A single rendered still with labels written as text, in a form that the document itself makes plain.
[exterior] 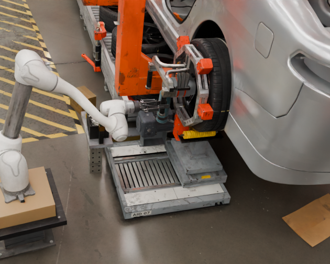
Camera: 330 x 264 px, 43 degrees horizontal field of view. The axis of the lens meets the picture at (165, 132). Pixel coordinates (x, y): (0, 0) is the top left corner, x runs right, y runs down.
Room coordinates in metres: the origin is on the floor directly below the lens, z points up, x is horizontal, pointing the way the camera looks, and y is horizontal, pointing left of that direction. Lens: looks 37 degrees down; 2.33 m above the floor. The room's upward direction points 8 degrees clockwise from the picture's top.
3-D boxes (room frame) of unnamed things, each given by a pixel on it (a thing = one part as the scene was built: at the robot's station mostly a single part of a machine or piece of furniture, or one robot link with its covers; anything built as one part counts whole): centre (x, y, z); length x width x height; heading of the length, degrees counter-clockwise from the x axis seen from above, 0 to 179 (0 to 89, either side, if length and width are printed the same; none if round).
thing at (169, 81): (2.41, -0.04, 1.03); 0.19 x 0.18 x 0.11; 112
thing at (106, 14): (4.81, 0.66, 0.39); 0.66 x 0.66 x 0.24
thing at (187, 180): (2.61, -0.27, 0.13); 0.50 x 0.36 x 0.10; 22
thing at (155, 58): (2.60, 0.04, 1.03); 0.19 x 0.18 x 0.11; 112
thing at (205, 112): (2.26, -0.24, 0.85); 0.09 x 0.08 x 0.07; 22
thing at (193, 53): (2.55, -0.12, 0.85); 0.54 x 0.07 x 0.54; 22
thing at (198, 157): (2.62, -0.27, 0.32); 0.40 x 0.30 x 0.28; 22
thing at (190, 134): (2.48, -0.25, 0.51); 0.29 x 0.06 x 0.06; 112
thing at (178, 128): (2.57, -0.15, 0.48); 0.16 x 0.12 x 0.17; 112
